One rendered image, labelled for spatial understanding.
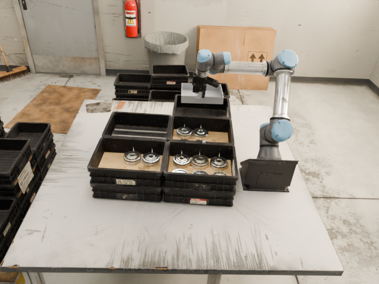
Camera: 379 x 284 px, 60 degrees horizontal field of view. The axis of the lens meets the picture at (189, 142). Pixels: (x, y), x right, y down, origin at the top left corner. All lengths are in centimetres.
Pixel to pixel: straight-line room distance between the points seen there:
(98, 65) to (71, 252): 364
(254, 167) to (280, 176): 17
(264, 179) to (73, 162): 120
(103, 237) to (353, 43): 447
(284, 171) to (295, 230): 33
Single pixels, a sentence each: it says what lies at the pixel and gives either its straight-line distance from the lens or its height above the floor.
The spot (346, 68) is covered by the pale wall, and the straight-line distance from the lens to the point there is 550.
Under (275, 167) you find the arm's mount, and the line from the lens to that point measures 194.
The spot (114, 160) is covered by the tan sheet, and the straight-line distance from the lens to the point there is 200.
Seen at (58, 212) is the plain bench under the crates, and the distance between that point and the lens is 194.
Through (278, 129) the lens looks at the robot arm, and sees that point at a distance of 189.
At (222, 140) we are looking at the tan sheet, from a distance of 218.
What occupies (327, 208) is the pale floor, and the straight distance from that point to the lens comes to 315.
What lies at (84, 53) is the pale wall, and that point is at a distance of 502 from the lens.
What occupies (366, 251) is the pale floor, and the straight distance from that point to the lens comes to 297.
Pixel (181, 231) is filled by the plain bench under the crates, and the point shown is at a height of 70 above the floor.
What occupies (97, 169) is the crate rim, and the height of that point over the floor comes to 93.
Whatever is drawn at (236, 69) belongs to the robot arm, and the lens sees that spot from 207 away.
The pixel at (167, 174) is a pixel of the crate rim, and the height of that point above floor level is 92.
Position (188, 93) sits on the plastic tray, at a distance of 225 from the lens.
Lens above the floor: 206
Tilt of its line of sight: 35 degrees down
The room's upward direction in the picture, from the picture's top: 3 degrees clockwise
